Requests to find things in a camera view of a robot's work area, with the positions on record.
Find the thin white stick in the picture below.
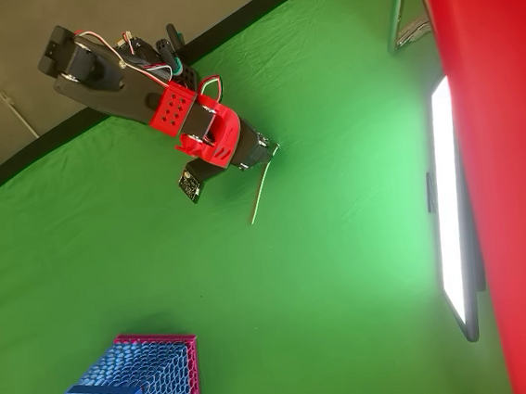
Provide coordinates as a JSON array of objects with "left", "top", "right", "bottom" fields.
[{"left": 243, "top": 143, "right": 289, "bottom": 226}]

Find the black arm base with clamps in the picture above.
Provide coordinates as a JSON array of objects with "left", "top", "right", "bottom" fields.
[{"left": 151, "top": 20, "right": 204, "bottom": 99}]

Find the blue and pink lattice basket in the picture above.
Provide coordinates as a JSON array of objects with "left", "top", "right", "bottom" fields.
[{"left": 58, "top": 326, "right": 204, "bottom": 394}]

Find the green table cloth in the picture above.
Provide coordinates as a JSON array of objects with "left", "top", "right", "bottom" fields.
[{"left": 0, "top": 0, "right": 515, "bottom": 394}]

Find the chrome tube stand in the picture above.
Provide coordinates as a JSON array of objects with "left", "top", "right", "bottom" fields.
[{"left": 382, "top": 0, "right": 437, "bottom": 57}]

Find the black monitor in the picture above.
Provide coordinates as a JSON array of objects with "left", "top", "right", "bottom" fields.
[{"left": 415, "top": 73, "right": 493, "bottom": 347}]

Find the red blurred foreground bar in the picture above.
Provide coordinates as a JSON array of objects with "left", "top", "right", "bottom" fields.
[{"left": 419, "top": 0, "right": 526, "bottom": 394}]

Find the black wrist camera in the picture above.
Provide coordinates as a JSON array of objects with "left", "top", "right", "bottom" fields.
[{"left": 174, "top": 156, "right": 228, "bottom": 207}]

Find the white and red servo cable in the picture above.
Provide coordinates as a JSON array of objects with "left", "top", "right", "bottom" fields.
[{"left": 70, "top": 17, "right": 225, "bottom": 117}]

